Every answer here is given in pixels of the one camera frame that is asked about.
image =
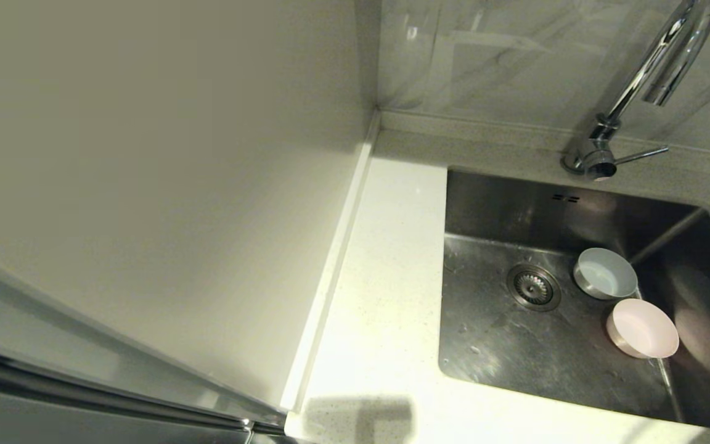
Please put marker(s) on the stainless steel appliance door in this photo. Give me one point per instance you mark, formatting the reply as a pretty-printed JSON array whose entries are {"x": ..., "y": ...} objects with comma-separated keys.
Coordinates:
[{"x": 22, "y": 425}]

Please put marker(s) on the white trim strip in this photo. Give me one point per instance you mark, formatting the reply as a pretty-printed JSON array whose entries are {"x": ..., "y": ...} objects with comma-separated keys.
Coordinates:
[{"x": 330, "y": 265}]

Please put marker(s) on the blue-grey bowl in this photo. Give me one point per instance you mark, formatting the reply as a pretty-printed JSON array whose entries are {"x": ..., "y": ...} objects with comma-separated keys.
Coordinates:
[{"x": 604, "y": 276}]

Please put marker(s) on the chrome gooseneck faucet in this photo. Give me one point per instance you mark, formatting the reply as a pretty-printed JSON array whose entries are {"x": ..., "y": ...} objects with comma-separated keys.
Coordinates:
[{"x": 635, "y": 80}]

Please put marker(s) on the white cabinet side panel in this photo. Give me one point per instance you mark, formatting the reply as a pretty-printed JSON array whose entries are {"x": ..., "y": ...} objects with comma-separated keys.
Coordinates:
[{"x": 145, "y": 154}]

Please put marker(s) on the stainless steel sink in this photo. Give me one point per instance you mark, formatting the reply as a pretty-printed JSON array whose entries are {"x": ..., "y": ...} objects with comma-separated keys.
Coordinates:
[{"x": 515, "y": 351}]

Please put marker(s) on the round metal drain strainer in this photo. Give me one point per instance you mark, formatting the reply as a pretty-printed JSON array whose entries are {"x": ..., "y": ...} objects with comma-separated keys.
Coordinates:
[{"x": 533, "y": 287}]

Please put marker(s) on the pink bowl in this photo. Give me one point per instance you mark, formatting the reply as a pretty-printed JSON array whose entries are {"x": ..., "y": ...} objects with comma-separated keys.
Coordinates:
[{"x": 641, "y": 327}]

